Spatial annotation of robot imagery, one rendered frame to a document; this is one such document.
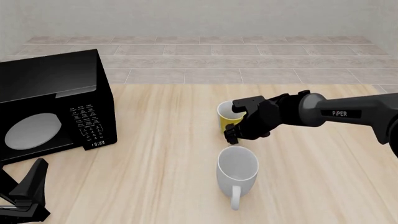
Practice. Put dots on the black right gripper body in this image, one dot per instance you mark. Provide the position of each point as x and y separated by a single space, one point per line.
258 121

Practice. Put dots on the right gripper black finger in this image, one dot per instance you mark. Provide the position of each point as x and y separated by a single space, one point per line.
231 134
245 103

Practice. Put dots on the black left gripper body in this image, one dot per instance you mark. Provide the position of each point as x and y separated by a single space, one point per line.
25 211

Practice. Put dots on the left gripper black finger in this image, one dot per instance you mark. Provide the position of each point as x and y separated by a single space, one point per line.
7 175
32 184

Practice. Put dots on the yellow and white mug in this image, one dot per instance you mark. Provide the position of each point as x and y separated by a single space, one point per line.
226 120

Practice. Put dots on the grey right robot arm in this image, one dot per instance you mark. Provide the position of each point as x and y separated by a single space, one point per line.
342 112

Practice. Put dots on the round grey microwave turntable plate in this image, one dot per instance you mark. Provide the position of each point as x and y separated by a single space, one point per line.
32 130

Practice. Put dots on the black microwave oven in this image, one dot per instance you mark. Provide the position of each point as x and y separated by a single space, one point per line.
49 72

